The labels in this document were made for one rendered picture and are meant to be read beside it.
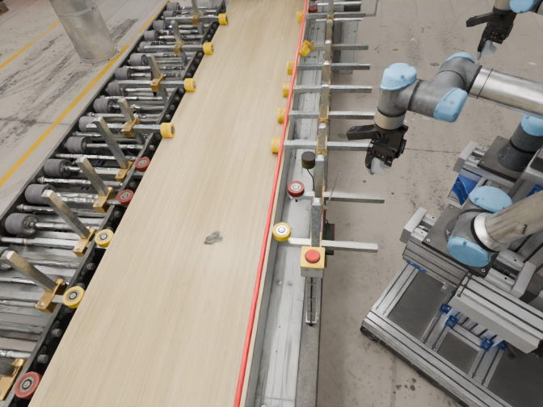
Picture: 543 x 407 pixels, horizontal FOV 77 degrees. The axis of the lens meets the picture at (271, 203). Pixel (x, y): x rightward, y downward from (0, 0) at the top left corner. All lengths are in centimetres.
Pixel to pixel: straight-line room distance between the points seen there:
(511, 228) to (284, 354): 97
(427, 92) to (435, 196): 208
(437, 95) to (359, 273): 169
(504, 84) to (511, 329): 79
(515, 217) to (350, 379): 142
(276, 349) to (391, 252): 127
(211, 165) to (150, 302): 75
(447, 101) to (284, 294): 110
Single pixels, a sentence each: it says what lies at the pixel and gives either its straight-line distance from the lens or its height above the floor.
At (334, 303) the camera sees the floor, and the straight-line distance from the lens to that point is 230.
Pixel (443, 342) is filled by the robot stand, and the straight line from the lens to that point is 212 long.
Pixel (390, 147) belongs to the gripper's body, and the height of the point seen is 146.
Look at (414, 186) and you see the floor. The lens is 294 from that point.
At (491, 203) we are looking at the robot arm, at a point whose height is 127.
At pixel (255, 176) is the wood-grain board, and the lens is 169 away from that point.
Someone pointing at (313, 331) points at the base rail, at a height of 70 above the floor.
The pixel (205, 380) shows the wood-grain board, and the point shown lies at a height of 90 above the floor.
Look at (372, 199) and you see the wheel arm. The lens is 165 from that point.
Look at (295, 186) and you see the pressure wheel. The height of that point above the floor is 91.
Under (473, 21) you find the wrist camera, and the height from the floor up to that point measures 145.
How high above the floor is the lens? 212
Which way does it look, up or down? 51 degrees down
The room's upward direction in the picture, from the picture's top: 8 degrees counter-clockwise
